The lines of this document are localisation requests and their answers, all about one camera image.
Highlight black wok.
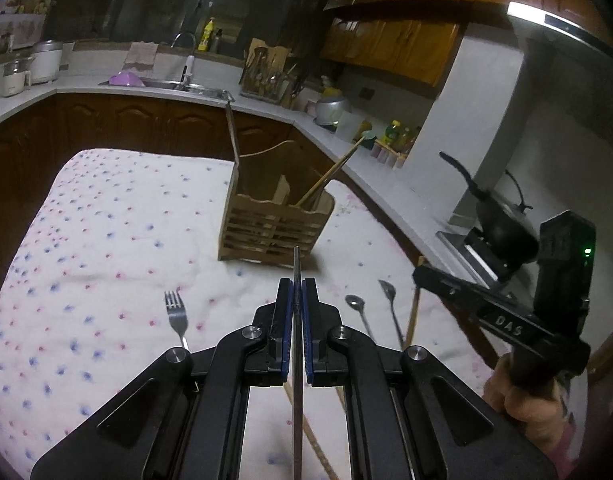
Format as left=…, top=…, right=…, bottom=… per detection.
left=468, top=170, right=539, bottom=282

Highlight small white pot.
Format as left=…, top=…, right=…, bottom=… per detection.
left=2, top=58, right=32, bottom=98

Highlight lower wooden cabinets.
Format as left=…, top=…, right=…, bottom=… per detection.
left=0, top=91, right=428, bottom=311

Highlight black wok handle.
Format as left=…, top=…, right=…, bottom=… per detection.
left=439, top=152, right=489, bottom=200

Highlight range hood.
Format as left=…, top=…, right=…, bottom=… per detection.
left=507, top=1, right=613, bottom=61

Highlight translucent plastic cup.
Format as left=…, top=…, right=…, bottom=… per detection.
left=335, top=110, right=364, bottom=142

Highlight hanging dish cloth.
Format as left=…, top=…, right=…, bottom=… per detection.
left=123, top=41, right=159, bottom=72

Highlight dark window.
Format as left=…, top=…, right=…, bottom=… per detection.
left=44, top=0, right=328, bottom=58

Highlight green oil bottle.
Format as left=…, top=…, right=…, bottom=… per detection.
left=381, top=119, right=402, bottom=146

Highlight steel spoon left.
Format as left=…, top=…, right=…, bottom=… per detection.
left=345, top=295, right=375, bottom=339

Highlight steel pot upside down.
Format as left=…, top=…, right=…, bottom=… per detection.
left=314, top=96, right=352, bottom=128

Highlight purple basin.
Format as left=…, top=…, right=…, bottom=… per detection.
left=108, top=70, right=146, bottom=88

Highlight steel chopstick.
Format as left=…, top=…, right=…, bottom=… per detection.
left=291, top=246, right=303, bottom=480

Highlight yellow detergent bottle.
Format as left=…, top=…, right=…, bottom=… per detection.
left=197, top=18, right=215, bottom=52

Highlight chrome faucet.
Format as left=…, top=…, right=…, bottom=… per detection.
left=171, top=30, right=198, bottom=55

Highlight floral white table cloth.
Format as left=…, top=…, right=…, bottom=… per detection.
left=0, top=150, right=492, bottom=479

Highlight right hand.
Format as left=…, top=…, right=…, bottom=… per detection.
left=483, top=353, right=570, bottom=463

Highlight steel spoon right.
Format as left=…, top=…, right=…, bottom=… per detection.
left=378, top=280, right=404, bottom=348

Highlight dish drying rack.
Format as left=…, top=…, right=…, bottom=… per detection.
left=240, top=58, right=297, bottom=105

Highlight wooden cutting board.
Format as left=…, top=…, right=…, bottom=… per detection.
left=246, top=38, right=291, bottom=73

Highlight wooden cabinets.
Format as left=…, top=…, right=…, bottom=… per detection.
left=0, top=91, right=428, bottom=311
left=320, top=0, right=613, bottom=88

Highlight steel kitchen sink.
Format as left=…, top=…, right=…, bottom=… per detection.
left=98, top=77, right=235, bottom=102

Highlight steel fork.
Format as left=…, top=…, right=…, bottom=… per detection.
left=164, top=290, right=189, bottom=350

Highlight upper wooden cabinets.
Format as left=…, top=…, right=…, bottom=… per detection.
left=320, top=0, right=613, bottom=88

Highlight large white cooker pot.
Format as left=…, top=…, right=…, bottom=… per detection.
left=30, top=40, right=64, bottom=84

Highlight steel spoon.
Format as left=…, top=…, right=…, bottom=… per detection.
left=345, top=295, right=375, bottom=339
left=378, top=280, right=404, bottom=348

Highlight wooden chopstick on cloth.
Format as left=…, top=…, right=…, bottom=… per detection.
left=284, top=382, right=340, bottom=480

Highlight wooden utensil holder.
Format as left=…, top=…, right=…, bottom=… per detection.
left=218, top=141, right=335, bottom=264

